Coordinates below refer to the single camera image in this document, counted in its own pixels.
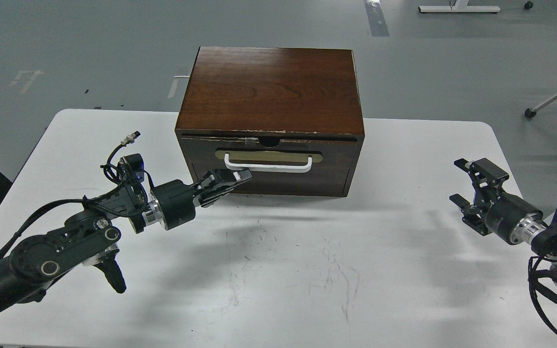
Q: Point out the white table base bar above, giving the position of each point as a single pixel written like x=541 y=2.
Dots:
x=459 y=7

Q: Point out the wooden drawer with white handle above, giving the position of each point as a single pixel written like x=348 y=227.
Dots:
x=301 y=167

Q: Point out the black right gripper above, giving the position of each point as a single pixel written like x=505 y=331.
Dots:
x=500 y=212

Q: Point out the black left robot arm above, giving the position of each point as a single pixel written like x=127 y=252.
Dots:
x=30 y=266

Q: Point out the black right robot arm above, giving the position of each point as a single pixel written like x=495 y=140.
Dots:
x=542 y=266

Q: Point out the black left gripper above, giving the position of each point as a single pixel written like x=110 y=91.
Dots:
x=176 y=200

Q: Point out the dark wooden cabinet box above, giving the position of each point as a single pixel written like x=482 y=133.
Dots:
x=271 y=94

